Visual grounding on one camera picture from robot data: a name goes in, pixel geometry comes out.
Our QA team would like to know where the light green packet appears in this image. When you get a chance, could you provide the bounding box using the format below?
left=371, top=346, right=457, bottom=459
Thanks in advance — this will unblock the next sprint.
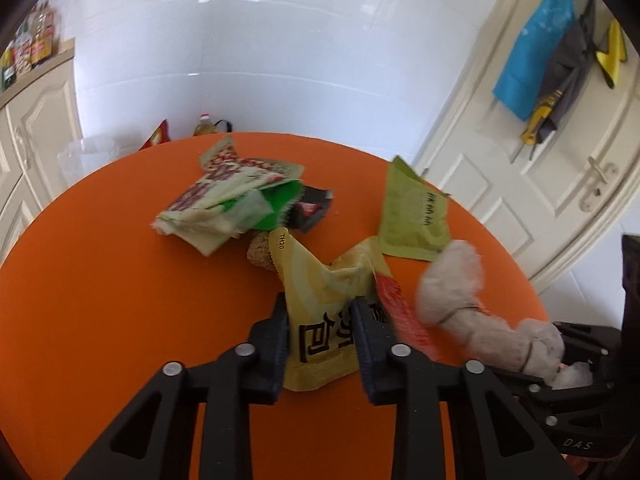
left=377, top=155, right=452, bottom=263

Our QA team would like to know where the white panel door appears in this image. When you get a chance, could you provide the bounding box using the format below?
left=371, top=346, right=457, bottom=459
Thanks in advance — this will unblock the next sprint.
left=412, top=0, right=640, bottom=291

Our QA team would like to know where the yellow bread packet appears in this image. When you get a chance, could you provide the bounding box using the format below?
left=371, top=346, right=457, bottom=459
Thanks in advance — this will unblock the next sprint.
left=269, top=227, right=437, bottom=393

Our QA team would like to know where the grey cloth with yellow strap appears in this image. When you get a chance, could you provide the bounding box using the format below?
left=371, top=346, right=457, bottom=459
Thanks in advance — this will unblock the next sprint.
left=520, top=0, right=599, bottom=149

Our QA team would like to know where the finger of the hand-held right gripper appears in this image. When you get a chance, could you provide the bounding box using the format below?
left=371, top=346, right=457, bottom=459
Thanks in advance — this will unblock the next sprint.
left=490, top=367, right=611, bottom=413
left=554, top=322, right=608, bottom=361

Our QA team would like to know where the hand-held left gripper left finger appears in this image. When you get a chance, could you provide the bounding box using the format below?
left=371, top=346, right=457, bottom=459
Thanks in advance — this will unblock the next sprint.
left=65, top=292, right=291, bottom=480

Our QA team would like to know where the black snack wrapper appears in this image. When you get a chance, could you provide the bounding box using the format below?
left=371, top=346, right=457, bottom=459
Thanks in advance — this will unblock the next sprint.
left=287, top=185, right=334, bottom=234

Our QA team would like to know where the jar with red label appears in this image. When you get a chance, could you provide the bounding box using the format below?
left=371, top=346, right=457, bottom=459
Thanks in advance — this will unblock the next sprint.
left=15, top=30, right=34, bottom=79

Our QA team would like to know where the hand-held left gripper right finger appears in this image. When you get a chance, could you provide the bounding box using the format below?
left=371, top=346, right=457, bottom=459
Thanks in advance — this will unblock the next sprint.
left=350, top=296, right=563, bottom=480

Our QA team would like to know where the red white patterned wrapper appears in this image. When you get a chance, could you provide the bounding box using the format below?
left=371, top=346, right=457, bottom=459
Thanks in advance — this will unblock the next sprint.
left=152, top=135, right=304, bottom=257

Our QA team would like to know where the large yellow oil bottle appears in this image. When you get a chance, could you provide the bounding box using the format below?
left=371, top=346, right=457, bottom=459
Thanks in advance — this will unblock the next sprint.
left=194, top=114, right=221, bottom=137

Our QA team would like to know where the cream base cabinet with countertop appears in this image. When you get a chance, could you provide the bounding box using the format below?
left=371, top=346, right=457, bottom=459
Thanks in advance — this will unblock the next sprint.
left=0, top=37, right=83, bottom=261

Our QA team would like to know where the green bottle with yellow cap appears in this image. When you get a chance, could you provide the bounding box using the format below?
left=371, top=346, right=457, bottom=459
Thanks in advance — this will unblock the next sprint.
left=1, top=45, right=18, bottom=89

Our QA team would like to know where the blue plastic apron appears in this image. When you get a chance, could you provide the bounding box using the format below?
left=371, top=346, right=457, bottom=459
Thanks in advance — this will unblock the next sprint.
left=492, top=0, right=576, bottom=122

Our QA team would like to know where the beige peanut shell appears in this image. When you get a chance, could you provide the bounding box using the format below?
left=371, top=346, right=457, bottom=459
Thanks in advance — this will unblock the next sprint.
left=246, top=232, right=281, bottom=274

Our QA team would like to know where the cream door handle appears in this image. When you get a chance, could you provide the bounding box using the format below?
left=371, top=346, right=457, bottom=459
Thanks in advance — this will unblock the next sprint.
left=580, top=156, right=619, bottom=213

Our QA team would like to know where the red bag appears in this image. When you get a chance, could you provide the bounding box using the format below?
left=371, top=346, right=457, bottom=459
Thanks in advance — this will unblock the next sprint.
left=139, top=119, right=171, bottom=152

